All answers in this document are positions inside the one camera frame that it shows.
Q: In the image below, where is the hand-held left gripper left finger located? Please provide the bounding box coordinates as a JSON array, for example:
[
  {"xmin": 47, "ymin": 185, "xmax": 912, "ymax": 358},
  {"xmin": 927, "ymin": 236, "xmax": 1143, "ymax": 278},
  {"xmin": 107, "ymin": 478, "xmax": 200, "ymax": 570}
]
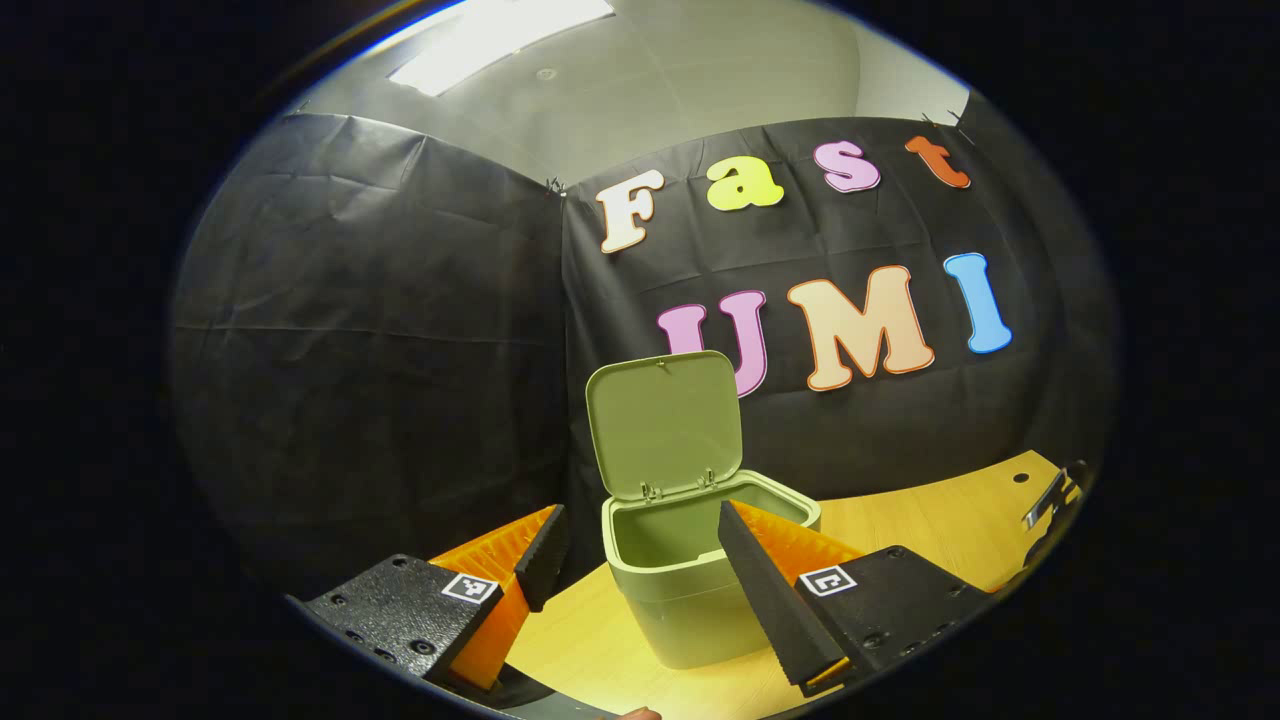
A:
[{"xmin": 290, "ymin": 503, "xmax": 569, "ymax": 693}]

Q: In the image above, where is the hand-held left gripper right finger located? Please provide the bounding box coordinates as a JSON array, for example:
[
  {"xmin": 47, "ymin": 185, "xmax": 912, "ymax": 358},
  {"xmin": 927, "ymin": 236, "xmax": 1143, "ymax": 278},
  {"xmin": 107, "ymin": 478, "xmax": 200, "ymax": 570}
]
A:
[{"xmin": 717, "ymin": 500, "xmax": 991, "ymax": 698}]

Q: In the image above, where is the green desktop garbage bin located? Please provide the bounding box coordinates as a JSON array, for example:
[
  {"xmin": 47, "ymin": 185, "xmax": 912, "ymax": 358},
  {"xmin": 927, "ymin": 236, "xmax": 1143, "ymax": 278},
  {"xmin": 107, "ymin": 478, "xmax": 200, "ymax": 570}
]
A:
[{"xmin": 585, "ymin": 350, "xmax": 823, "ymax": 671}]

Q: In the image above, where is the wooden desktop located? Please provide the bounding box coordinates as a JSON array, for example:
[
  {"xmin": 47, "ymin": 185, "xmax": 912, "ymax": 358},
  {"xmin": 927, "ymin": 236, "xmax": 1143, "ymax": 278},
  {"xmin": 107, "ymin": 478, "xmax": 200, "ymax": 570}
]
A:
[{"xmin": 500, "ymin": 450, "xmax": 1066, "ymax": 720}]

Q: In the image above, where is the black backdrop cloth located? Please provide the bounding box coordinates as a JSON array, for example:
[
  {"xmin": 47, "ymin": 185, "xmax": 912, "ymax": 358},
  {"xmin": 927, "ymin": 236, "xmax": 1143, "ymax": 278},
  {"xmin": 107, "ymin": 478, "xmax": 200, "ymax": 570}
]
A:
[{"xmin": 170, "ymin": 88, "xmax": 1119, "ymax": 601}]

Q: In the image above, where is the rectangular ceiling light panel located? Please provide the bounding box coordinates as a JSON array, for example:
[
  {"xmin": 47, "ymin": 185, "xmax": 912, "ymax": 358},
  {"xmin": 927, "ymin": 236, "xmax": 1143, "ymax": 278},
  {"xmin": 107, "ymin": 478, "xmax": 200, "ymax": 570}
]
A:
[{"xmin": 388, "ymin": 0, "xmax": 616, "ymax": 98}]

